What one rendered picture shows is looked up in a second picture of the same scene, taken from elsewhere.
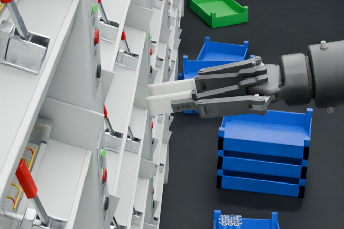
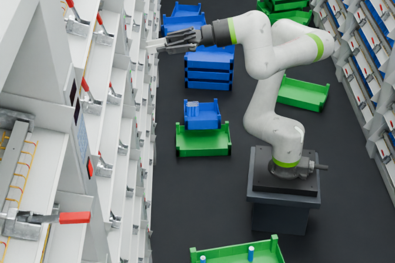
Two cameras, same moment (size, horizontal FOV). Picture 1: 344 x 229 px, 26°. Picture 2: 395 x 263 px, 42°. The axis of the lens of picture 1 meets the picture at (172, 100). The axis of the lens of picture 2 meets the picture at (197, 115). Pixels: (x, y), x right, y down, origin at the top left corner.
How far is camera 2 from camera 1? 0.72 m
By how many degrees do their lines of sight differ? 10
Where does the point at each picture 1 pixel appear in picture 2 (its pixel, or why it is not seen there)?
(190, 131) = (169, 58)
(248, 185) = (201, 86)
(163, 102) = (153, 48)
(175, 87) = (157, 41)
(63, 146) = (116, 69)
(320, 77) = (216, 35)
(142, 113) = (143, 51)
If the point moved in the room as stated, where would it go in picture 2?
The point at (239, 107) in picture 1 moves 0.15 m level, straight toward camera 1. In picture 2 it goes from (184, 49) to (183, 74)
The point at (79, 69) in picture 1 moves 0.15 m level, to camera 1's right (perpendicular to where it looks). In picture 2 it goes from (120, 40) to (173, 37)
